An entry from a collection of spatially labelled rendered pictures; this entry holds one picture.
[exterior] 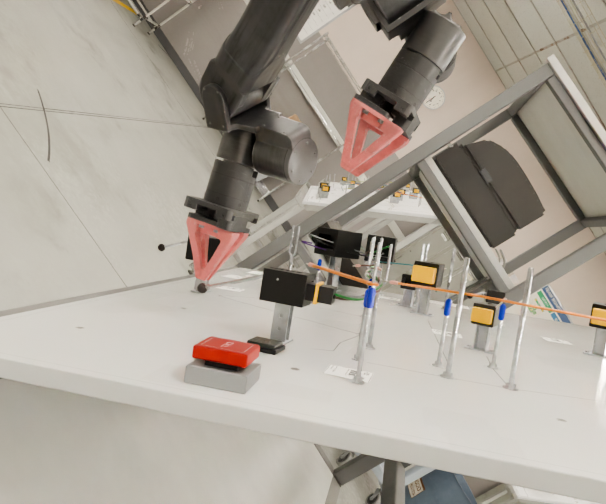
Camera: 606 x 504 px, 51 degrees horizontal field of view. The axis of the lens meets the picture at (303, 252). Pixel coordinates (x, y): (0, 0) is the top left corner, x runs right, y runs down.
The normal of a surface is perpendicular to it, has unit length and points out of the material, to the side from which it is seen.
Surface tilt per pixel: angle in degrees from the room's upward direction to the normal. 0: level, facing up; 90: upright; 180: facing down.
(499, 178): 90
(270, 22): 132
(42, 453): 0
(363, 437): 90
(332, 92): 90
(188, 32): 90
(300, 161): 55
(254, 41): 127
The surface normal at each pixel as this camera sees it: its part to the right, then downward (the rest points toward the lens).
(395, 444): -0.16, 0.03
